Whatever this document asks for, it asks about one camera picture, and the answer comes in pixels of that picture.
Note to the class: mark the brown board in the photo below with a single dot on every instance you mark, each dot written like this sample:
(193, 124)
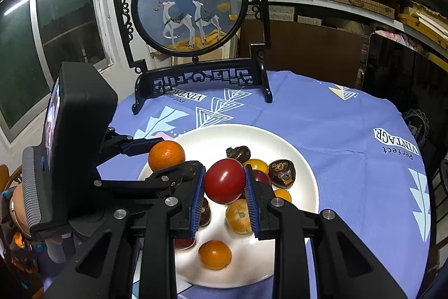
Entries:
(308, 50)

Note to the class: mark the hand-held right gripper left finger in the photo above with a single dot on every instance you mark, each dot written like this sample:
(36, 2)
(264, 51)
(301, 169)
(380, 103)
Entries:
(197, 204)

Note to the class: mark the pale orange fruit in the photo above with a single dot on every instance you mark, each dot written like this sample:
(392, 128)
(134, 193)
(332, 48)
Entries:
(238, 215)

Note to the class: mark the purple printed tablecloth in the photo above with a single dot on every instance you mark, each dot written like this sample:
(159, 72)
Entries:
(332, 131)

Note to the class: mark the orange kumquat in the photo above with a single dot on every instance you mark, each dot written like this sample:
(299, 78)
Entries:
(257, 164)
(283, 195)
(215, 254)

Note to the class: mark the white plate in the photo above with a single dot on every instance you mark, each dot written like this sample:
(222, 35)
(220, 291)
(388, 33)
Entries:
(210, 145)

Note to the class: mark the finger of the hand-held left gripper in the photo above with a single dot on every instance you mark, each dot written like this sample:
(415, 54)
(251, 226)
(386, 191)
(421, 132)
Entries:
(164, 180)
(140, 146)

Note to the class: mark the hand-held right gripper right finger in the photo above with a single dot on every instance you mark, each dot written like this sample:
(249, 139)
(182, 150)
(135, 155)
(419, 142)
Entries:
(250, 204)

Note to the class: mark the orange mandarin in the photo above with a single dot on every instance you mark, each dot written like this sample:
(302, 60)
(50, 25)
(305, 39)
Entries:
(166, 155)

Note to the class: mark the round deer art screen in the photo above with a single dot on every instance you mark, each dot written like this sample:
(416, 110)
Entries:
(189, 15)

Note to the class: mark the window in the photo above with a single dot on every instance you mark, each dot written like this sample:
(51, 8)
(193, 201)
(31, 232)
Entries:
(63, 22)

